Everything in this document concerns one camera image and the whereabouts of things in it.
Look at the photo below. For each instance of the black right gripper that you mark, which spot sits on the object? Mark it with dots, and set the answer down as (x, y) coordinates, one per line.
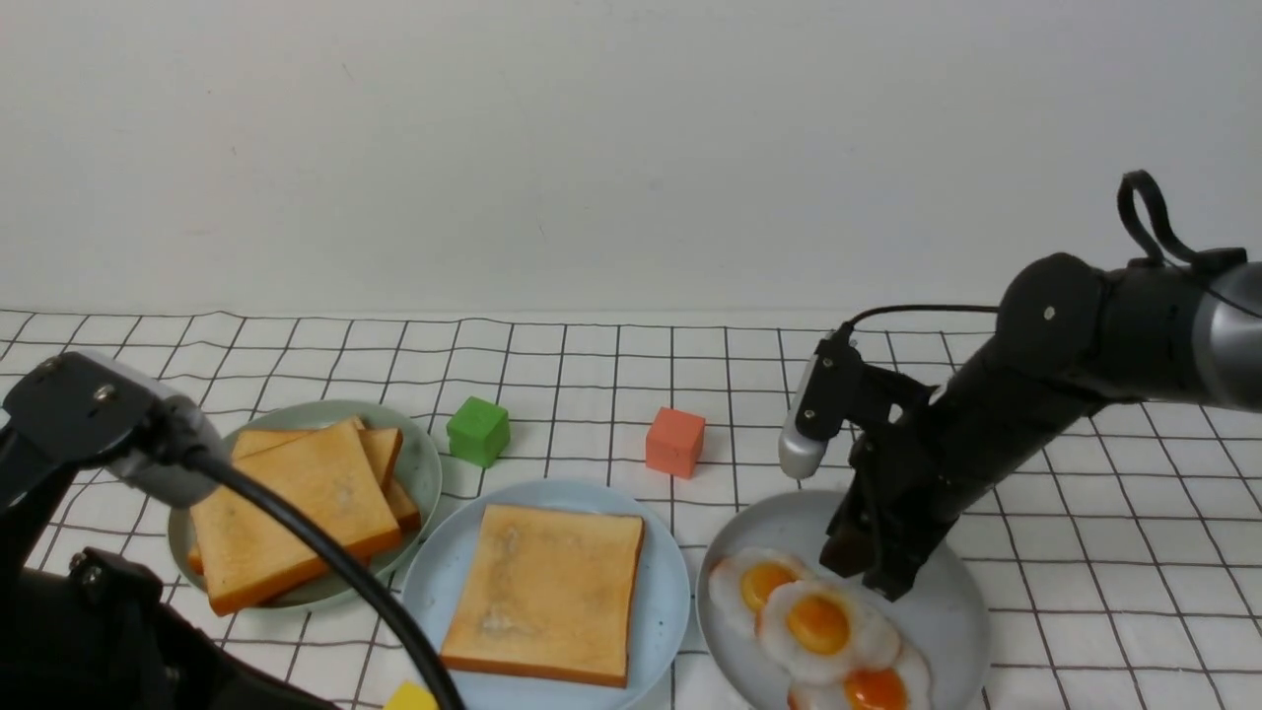
(917, 468)

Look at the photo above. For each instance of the fried egg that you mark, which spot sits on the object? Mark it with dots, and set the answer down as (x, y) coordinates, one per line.
(740, 584)
(818, 633)
(906, 684)

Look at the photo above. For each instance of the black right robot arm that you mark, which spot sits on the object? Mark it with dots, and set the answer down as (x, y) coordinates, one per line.
(1175, 324)

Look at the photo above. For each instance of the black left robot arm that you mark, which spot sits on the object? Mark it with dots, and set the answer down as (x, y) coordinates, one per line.
(98, 637)

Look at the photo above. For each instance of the grey plate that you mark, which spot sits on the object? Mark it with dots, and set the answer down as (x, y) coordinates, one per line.
(944, 615)

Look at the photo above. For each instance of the salmon orange cube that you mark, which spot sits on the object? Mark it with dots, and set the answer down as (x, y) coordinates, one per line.
(674, 442)

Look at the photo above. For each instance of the green cube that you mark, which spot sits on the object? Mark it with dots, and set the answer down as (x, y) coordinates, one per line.
(479, 432)

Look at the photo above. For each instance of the pale green plate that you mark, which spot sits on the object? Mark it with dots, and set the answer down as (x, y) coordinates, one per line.
(418, 470)

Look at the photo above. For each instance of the yellow cube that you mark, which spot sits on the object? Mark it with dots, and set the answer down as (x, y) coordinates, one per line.
(411, 696)

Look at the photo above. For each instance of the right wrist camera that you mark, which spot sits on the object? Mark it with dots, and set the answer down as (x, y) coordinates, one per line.
(826, 394)

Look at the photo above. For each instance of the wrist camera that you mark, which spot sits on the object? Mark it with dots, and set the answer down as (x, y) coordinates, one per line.
(79, 411)
(826, 394)

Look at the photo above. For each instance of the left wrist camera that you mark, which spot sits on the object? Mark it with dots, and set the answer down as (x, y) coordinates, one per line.
(79, 411)

